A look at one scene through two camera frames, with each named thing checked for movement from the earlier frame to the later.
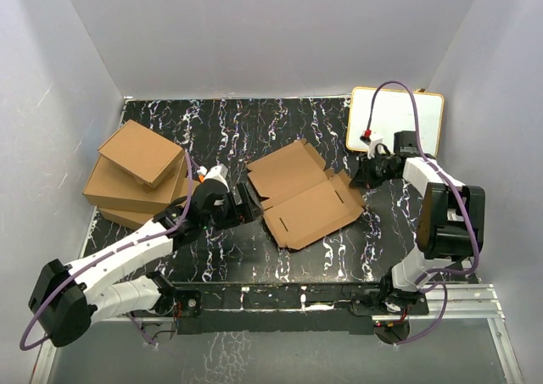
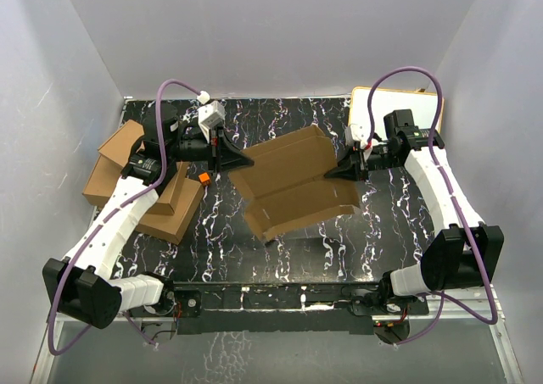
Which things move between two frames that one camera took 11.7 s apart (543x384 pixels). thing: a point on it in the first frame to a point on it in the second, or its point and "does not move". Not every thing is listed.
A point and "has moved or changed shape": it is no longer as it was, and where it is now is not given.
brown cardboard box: x=304 y=198 has moved or changed shape
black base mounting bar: x=294 y=306 does not move
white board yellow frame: x=392 y=112 does not move
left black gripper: x=246 y=210 to x=227 y=156
